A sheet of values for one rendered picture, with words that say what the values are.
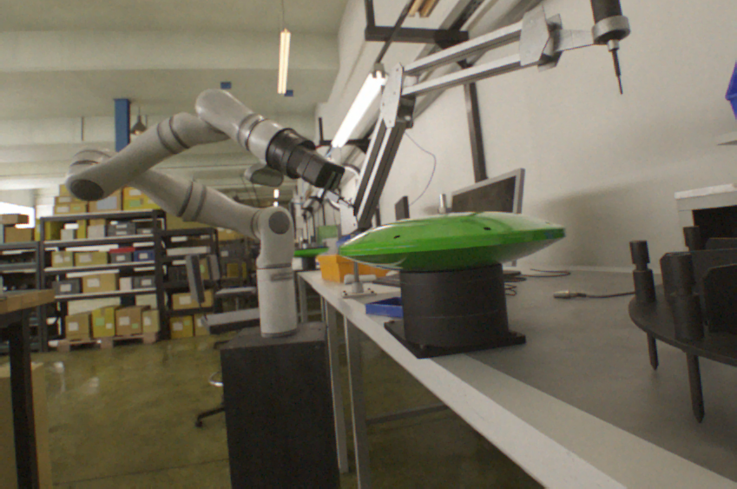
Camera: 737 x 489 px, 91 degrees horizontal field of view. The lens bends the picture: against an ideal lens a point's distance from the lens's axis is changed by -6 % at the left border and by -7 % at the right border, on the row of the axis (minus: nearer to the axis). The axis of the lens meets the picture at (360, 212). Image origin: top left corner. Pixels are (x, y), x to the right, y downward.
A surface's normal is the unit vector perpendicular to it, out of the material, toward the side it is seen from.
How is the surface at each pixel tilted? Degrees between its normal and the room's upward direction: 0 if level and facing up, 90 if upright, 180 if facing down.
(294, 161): 96
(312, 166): 90
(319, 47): 90
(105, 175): 131
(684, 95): 90
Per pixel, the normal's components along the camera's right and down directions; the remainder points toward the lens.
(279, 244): 0.58, -0.07
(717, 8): -0.97, 0.07
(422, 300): -0.72, 0.00
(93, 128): 0.22, -0.10
